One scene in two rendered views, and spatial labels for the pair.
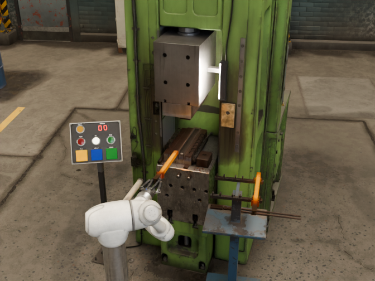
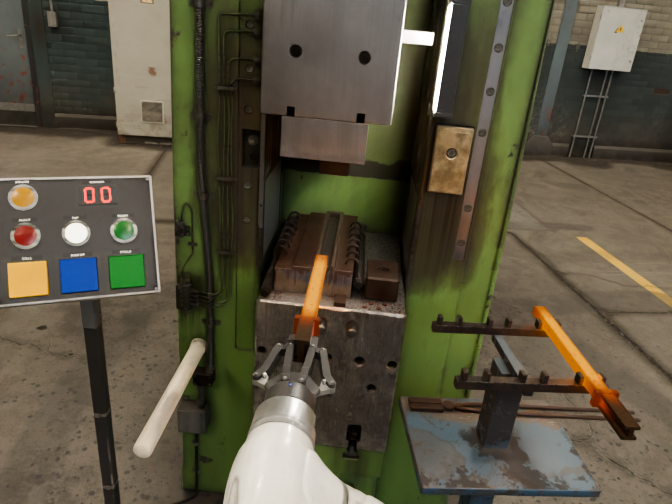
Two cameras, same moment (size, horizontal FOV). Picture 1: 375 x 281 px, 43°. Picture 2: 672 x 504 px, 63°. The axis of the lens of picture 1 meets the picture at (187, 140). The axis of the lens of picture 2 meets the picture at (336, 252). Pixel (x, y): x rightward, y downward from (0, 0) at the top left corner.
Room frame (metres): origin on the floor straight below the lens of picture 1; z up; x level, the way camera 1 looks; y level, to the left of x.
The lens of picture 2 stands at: (1.63, 0.35, 1.59)
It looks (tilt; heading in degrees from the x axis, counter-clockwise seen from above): 24 degrees down; 345
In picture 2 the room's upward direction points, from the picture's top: 5 degrees clockwise
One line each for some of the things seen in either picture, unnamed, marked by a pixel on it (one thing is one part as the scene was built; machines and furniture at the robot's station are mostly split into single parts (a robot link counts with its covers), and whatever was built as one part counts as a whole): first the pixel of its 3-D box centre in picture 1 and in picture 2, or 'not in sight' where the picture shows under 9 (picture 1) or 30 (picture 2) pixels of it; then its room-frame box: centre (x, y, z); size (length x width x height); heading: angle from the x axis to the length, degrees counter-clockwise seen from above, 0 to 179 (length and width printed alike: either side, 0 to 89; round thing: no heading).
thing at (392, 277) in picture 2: (204, 159); (381, 280); (2.85, -0.12, 0.95); 0.12 x 0.08 x 0.06; 163
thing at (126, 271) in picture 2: (111, 153); (127, 271); (2.82, 0.51, 1.01); 0.07 x 0.05 x 0.07; 98
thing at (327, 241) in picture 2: (189, 140); (330, 237); (3.04, -0.02, 0.99); 0.42 x 0.05 x 0.01; 163
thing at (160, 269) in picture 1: (176, 267); not in sight; (2.80, 0.09, 0.01); 0.58 x 0.39 x 0.01; 73
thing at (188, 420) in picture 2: not in sight; (194, 415); (3.06, 0.38, 0.36); 0.09 x 0.07 x 0.12; 73
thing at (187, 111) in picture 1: (186, 98); (330, 124); (3.04, 0.01, 1.32); 0.42 x 0.20 x 0.10; 163
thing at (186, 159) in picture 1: (186, 144); (320, 247); (3.04, 0.01, 0.96); 0.42 x 0.20 x 0.09; 163
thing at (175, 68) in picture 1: (192, 64); (355, 25); (3.03, -0.03, 1.56); 0.42 x 0.39 x 0.40; 163
